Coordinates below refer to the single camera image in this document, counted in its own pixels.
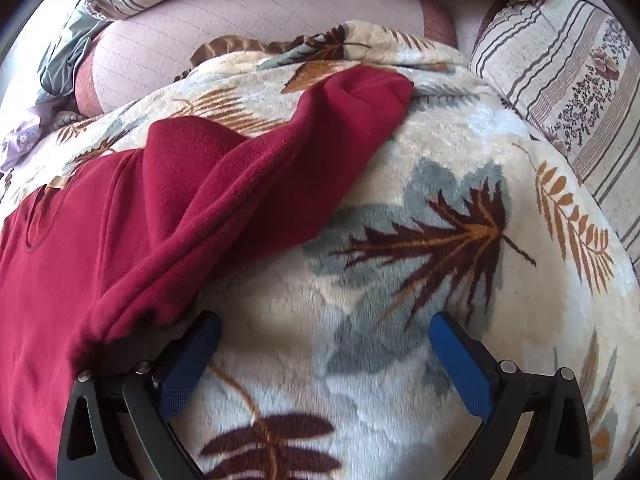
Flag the grey cloth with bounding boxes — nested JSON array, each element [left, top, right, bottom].
[[40, 0, 108, 106]]

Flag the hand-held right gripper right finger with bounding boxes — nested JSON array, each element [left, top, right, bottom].
[[430, 311, 593, 480]]

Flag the red fleece sweater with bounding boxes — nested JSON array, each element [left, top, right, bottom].
[[0, 66, 416, 480]]

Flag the purple floral cloth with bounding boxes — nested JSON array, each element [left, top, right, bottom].
[[0, 102, 53, 171]]

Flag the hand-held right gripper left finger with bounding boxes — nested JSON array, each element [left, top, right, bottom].
[[56, 310, 222, 480]]

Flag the leaf print plush blanket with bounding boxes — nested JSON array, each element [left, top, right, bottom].
[[0, 20, 640, 480]]

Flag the pink quilted bolster pillow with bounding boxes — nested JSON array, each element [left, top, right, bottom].
[[75, 0, 458, 116]]

